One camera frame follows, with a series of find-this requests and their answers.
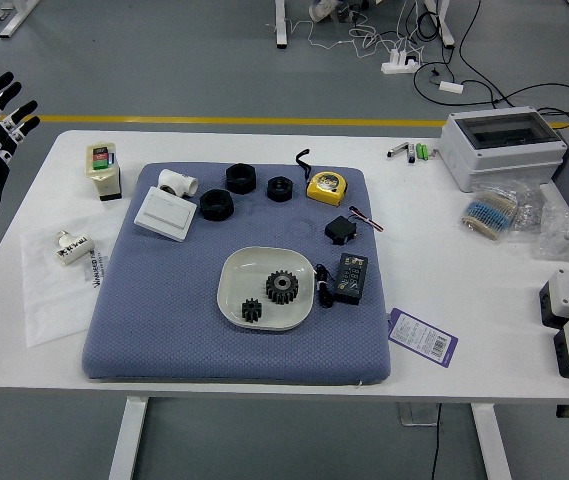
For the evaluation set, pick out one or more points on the green battery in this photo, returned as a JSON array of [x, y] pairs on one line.
[[424, 151], [418, 151]]

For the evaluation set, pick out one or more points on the blue-grey cushion mat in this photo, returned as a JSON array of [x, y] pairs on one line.
[[164, 325]]

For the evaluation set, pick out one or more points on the small black hex nut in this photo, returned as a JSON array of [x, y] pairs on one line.
[[271, 193]]

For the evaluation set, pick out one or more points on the cream switch box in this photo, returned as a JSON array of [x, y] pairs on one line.
[[104, 177]]

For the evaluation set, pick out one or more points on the black digital display module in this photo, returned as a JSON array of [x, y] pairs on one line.
[[349, 280]]

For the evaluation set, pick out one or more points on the small black gear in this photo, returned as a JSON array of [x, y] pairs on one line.
[[252, 312]]

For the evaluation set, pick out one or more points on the small white adapter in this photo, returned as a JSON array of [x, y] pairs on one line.
[[450, 86]]

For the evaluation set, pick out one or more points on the white square plate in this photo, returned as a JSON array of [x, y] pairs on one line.
[[244, 275]]

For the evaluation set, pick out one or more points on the bag of clear components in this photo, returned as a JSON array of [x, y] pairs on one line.
[[530, 210]]

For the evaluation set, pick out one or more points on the bag of blue resistors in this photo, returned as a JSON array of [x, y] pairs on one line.
[[486, 212]]

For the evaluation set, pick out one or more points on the grey under-table bracket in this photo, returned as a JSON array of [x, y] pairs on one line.
[[418, 414]]

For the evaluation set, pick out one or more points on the white table leg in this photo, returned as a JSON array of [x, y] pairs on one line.
[[129, 440], [491, 440]]

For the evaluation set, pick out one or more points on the grey electrical enclosure box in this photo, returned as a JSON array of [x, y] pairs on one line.
[[504, 165]]

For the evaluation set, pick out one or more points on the white power strip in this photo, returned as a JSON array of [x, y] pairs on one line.
[[396, 65]]

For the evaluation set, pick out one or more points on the white pipe tee fitting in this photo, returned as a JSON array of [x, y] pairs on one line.
[[176, 181]]

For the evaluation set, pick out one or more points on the clear printed plastic bag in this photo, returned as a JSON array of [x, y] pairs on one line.
[[54, 300]]

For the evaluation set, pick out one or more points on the big black gear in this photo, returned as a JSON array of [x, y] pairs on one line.
[[274, 293]]

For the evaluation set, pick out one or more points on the white wall switch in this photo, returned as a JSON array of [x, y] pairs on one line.
[[164, 215]]

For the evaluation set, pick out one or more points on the large black hex nut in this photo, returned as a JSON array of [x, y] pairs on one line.
[[231, 183], [206, 211]]

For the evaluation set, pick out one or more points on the small white printed block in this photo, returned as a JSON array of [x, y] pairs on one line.
[[76, 248]]

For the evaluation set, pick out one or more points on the purple label card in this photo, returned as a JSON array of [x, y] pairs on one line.
[[421, 337]]

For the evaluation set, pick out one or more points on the person's white shoe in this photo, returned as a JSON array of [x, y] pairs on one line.
[[321, 9]]

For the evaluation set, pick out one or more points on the yellow tape measure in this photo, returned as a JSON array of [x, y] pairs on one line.
[[326, 193]]

